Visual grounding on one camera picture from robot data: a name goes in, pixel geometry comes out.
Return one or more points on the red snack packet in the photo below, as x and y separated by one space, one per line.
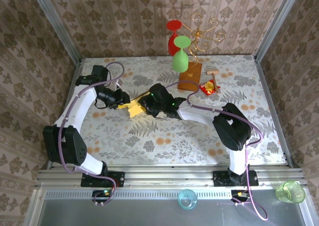
207 87

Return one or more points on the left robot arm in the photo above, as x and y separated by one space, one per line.
72 113

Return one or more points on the yellow paper box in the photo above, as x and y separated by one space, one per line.
135 110

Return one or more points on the small wooden mallet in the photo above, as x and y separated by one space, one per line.
212 72

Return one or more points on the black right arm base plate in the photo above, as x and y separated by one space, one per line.
220 178

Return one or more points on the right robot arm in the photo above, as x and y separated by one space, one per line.
231 128

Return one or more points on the black connector board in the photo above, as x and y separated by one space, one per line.
239 194
99 193

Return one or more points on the aluminium frame post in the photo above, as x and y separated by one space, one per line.
55 24
277 24

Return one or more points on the brown wooden rack base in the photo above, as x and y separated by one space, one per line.
192 80

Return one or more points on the aluminium mounting rail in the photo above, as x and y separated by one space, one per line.
169 176

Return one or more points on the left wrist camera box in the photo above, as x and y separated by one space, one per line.
119 84

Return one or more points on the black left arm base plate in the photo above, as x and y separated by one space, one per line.
117 178

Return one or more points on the aluminium table side rail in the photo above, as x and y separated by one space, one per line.
270 98
77 70

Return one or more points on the clear blue plastic cup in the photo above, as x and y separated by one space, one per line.
188 198

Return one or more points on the floral patterned tablecloth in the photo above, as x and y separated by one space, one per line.
174 141

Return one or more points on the green plastic wine glass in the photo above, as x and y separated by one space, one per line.
180 61

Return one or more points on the clear green plastic cup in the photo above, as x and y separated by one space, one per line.
290 192

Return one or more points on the red plastic wine glass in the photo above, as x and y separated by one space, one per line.
173 26

